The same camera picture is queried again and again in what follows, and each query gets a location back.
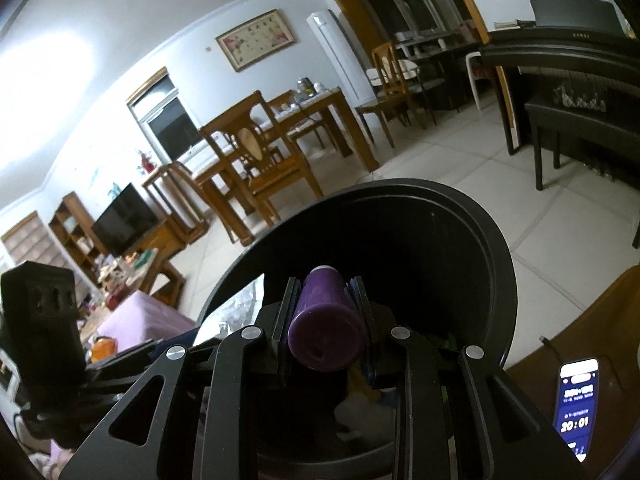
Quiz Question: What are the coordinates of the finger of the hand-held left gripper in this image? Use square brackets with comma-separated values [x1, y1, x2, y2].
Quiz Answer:
[85, 340, 168, 386]

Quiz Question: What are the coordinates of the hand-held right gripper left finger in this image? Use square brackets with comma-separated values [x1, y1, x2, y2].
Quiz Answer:
[57, 275, 302, 480]

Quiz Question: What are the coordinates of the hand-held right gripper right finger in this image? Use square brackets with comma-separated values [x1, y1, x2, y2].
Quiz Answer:
[350, 275, 581, 480]

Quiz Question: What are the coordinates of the orange wrapper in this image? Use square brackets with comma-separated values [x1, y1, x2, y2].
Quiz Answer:
[90, 337, 118, 363]

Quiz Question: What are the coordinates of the purple bottle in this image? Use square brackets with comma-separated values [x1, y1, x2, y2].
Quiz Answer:
[287, 265, 368, 372]

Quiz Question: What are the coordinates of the black trash bin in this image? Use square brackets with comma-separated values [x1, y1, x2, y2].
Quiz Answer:
[195, 177, 516, 480]

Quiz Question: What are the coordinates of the white tissue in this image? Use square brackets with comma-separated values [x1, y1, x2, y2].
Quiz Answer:
[332, 392, 396, 443]

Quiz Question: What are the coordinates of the crinkled clear plastic wrapper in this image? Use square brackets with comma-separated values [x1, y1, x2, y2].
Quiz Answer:
[197, 275, 266, 346]

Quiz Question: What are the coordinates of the beige roller blind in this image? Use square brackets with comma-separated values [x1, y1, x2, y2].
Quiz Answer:
[1, 212, 68, 271]

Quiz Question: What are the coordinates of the wooden coffee table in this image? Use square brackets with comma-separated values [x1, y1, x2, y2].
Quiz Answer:
[80, 247, 186, 341]

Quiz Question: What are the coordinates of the wooden bookshelf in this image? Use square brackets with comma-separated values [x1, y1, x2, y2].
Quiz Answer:
[48, 192, 101, 281]

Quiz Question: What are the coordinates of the wooden television stand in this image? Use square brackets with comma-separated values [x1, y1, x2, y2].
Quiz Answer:
[135, 220, 187, 261]

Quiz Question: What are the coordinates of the black television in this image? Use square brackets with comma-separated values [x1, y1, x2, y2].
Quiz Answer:
[91, 183, 161, 257]

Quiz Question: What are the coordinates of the wooden dining chair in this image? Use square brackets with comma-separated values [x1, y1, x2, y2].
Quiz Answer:
[356, 41, 436, 148]
[199, 91, 325, 226]
[265, 91, 301, 113]

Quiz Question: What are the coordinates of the tall wooden plant stand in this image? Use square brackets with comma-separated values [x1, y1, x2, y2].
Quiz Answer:
[142, 162, 210, 247]

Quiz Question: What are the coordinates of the wooden dining table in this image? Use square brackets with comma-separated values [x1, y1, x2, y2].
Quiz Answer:
[192, 86, 381, 246]

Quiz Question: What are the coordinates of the white framed window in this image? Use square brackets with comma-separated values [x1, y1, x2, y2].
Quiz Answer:
[126, 67, 201, 166]

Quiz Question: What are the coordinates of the smartphone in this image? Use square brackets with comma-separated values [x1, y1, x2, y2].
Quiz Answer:
[554, 357, 601, 463]

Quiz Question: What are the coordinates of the white standing air conditioner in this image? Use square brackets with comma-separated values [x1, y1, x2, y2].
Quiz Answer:
[306, 10, 361, 106]

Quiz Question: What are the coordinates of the brown wooden seat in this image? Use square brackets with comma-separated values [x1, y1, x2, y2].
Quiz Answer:
[500, 265, 640, 480]

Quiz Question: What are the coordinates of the white plastic stool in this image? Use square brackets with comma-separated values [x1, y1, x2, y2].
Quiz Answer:
[466, 50, 501, 111]

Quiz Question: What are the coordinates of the black piano bench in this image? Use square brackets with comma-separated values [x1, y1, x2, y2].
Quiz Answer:
[524, 100, 640, 192]

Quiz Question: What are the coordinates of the floral framed picture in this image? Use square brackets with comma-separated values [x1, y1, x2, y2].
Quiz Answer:
[215, 9, 297, 73]

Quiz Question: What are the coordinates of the black upright piano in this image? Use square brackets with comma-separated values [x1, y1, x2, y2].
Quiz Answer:
[477, 0, 640, 191]

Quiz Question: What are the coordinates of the black cable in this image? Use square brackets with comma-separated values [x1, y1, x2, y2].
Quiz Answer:
[540, 335, 568, 366]

